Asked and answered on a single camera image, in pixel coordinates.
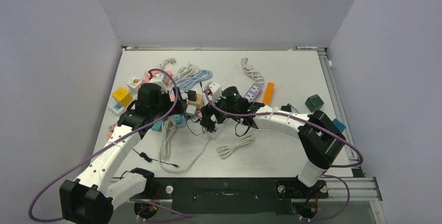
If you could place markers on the white picture cube socket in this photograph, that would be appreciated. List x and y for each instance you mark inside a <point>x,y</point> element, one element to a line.
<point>134,84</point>

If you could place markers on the black plug adapter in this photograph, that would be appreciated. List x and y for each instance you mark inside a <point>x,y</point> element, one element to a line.
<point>206,121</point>

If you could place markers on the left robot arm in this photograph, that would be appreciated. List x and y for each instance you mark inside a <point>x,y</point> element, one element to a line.
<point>92,197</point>

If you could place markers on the beige cube socket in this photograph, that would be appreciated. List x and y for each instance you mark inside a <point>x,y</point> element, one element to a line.
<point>198,102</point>

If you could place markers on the pink round socket base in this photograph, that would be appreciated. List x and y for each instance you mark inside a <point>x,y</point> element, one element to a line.
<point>110,131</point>

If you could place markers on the blue cube socket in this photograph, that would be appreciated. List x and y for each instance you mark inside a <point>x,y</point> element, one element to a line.
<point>340,126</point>

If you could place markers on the white flat power strip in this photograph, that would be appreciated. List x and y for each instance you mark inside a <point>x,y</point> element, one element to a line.
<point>115,108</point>

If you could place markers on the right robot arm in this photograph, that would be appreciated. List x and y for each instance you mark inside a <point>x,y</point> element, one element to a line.
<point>321,140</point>

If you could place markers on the purple USB power strip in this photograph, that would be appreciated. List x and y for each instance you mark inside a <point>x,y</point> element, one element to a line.
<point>253,92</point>

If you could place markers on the black power adapter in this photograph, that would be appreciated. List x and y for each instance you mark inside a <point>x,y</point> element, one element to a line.
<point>289,108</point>

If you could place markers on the white plug adapter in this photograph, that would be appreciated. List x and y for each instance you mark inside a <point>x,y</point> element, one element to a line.
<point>190,110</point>

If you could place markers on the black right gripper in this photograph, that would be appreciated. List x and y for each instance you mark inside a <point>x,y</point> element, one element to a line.
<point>220,119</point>

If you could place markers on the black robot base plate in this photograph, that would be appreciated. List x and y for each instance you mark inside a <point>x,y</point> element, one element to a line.
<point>232,195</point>

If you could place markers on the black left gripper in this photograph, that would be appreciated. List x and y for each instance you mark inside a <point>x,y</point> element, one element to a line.
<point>166,96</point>

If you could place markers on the pink triangular power strip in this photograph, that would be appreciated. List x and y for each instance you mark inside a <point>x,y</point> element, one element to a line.
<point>148,75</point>

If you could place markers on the green cube socket adapter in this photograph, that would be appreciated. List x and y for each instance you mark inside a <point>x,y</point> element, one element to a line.
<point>314,102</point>

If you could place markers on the teal cube socket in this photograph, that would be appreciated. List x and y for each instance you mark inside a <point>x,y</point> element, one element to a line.
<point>158,126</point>

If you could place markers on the yellow cube socket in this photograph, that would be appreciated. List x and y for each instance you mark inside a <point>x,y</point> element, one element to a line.
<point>122,96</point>

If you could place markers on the orange power strip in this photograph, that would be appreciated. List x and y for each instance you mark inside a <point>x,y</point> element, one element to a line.
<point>268,93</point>

